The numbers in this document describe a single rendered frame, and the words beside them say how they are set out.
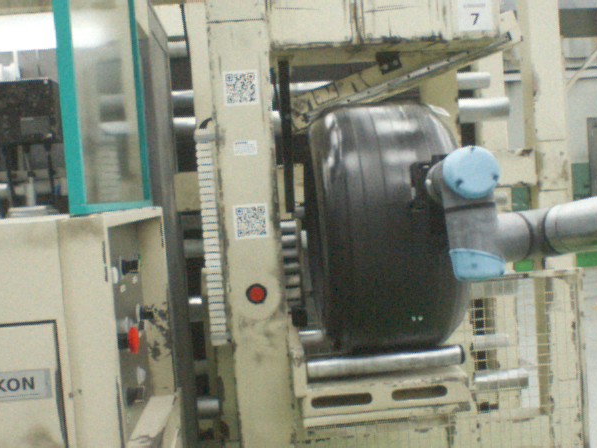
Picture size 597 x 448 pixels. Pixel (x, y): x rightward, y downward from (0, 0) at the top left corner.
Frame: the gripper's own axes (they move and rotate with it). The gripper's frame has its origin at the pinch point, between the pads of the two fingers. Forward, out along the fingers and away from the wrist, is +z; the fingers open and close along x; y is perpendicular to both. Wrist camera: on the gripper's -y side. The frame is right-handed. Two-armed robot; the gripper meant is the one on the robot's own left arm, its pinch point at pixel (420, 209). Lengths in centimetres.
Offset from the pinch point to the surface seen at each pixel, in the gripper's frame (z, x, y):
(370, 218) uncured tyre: 1.6, 9.5, -0.9
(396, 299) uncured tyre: 6.4, 5.0, -16.9
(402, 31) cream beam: 42, -10, 50
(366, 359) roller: 18.0, 10.4, -29.5
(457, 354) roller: 17.9, -9.3, -30.2
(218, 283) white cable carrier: 24.2, 40.7, -10.9
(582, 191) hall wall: 943, -487, 86
